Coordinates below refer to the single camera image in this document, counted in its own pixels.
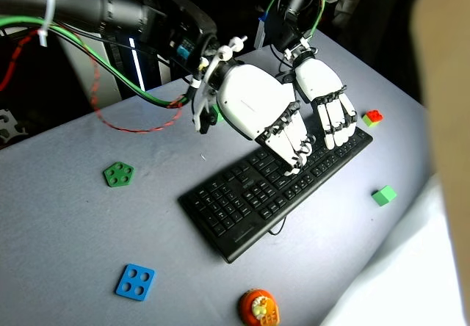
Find orange toy cake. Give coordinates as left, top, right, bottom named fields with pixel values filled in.
left=237, top=288, right=281, bottom=326

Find black computer keyboard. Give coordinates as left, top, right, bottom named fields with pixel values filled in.
left=178, top=126, right=374, bottom=264

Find white backdrop sheet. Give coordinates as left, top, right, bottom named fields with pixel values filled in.
left=319, top=173, right=463, bottom=326

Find green pentagon block with holes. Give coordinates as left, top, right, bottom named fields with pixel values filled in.
left=103, top=161, right=135, bottom=188

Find green cube block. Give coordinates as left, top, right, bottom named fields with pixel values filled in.
left=371, top=185, right=398, bottom=207

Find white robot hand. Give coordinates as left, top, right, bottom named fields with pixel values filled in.
left=200, top=63, right=314, bottom=176
left=279, top=57, right=358, bottom=150

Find red black braided cable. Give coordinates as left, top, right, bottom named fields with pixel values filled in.
left=0, top=28, right=188, bottom=133

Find red and green toy brick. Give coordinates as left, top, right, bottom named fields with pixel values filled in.
left=362, top=109, right=384, bottom=128

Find black keyboard cable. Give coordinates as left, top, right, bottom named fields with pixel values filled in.
left=267, top=215, right=288, bottom=236

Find black computer case lit strips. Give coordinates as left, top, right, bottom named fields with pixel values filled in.
left=102, top=0, right=173, bottom=99

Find beige blurred panel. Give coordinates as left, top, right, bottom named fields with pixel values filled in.
left=411, top=0, right=470, bottom=326

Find blue square block four holes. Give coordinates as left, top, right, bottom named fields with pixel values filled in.
left=115, top=264, right=156, bottom=302

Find grey table cloth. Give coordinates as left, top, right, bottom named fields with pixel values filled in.
left=0, top=28, right=438, bottom=326

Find grey box with blue tab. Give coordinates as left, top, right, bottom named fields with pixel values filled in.
left=256, top=15, right=272, bottom=51

